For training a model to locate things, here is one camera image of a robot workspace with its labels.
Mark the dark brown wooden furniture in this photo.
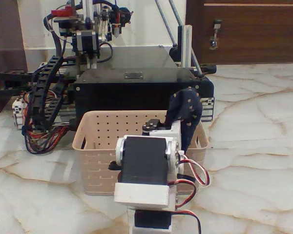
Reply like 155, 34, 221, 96
0, 0, 28, 113

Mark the upright aluminium extrusion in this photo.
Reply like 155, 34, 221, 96
177, 24, 194, 68

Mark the beige perforated plastic basket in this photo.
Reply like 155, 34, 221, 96
72, 110, 209, 197

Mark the red black wire bundle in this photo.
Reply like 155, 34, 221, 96
21, 89, 69, 155

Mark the metal door latch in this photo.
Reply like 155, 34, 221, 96
209, 19, 223, 51

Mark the red white black servo cable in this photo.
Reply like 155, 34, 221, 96
174, 153, 210, 234

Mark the diagonal threaded metal rod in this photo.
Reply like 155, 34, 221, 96
169, 0, 184, 26
155, 0, 178, 48

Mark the black silver stepper motor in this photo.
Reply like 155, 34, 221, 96
72, 30, 100, 54

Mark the dark blue dotted cloth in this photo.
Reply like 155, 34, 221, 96
164, 86, 203, 152

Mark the red plastic printer part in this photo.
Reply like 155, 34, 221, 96
51, 5, 73, 18

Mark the printer print head assembly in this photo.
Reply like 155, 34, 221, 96
99, 1, 133, 39

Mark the black 3D printer base box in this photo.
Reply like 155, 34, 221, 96
73, 45, 215, 122

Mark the black round printer knob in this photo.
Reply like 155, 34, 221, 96
199, 62, 217, 76

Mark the black cable drag chain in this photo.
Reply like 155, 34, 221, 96
30, 55, 64, 130

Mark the white aluminium frame extrusion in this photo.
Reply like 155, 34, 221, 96
11, 96, 31, 128

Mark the brown wooden door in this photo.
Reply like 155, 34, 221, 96
185, 0, 293, 65

